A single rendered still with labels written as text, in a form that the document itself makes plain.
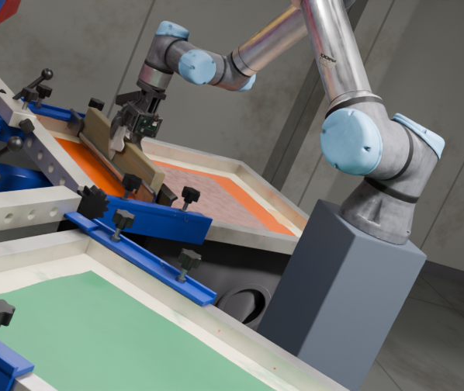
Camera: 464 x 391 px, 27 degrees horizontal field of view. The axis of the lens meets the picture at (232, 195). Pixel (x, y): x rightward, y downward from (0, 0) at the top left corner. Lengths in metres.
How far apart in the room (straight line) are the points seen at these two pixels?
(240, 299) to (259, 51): 0.68
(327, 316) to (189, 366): 0.39
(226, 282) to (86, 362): 1.01
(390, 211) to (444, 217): 4.78
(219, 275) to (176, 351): 0.80
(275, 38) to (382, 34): 3.43
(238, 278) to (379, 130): 0.81
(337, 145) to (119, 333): 0.53
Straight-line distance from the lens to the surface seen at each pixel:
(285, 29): 2.21
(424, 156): 1.92
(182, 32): 2.31
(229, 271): 2.47
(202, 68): 2.22
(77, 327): 1.62
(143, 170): 2.28
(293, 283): 2.03
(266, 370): 1.77
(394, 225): 1.94
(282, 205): 2.76
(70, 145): 2.56
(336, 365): 2.02
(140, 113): 2.32
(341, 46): 1.91
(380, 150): 1.81
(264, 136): 5.85
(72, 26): 5.33
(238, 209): 2.61
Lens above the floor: 1.65
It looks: 15 degrees down
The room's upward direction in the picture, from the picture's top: 24 degrees clockwise
